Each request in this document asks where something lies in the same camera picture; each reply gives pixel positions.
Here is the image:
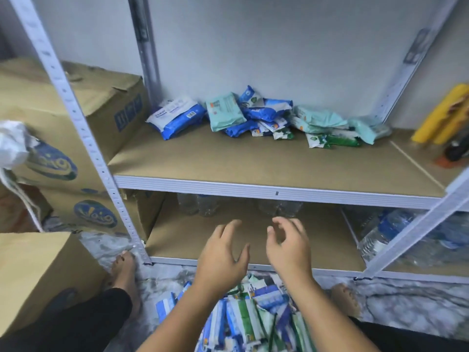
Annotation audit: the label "person's right hand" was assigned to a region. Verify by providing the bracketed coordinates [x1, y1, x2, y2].
[265, 216, 315, 286]

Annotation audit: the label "person's left hand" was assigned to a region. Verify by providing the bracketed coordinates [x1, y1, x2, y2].
[194, 218, 252, 294]

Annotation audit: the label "grey metal shelf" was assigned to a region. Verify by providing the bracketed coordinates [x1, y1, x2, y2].
[7, 0, 469, 285]

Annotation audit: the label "person's left forearm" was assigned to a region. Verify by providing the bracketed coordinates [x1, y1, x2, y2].
[135, 282, 239, 352]

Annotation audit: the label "person's right forearm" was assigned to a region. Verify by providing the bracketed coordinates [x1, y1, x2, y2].
[282, 275, 382, 352]

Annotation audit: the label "person's right foot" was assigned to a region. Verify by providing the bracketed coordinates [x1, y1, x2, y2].
[328, 282, 363, 320]

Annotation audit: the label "person's foot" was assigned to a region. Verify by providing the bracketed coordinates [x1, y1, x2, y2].
[110, 250, 142, 316]
[328, 282, 363, 320]

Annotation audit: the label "person's left foot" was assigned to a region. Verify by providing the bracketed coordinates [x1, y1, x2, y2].
[110, 250, 142, 316]

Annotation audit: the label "person's right leg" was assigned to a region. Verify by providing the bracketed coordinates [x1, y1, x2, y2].
[352, 316, 469, 352]

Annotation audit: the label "water bottles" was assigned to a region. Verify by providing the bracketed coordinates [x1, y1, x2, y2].
[359, 209, 469, 268]

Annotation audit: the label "cardboard box blue print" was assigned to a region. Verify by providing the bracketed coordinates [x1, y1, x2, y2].
[0, 57, 151, 195]
[37, 188, 166, 239]

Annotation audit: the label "plain cardboard box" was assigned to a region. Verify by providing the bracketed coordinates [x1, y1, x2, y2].
[0, 232, 111, 338]

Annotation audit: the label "black bottle orange cap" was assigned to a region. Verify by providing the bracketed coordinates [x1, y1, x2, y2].
[436, 132, 469, 169]

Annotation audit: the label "yellow bottle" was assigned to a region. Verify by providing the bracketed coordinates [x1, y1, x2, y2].
[410, 83, 469, 145]
[432, 99, 469, 147]

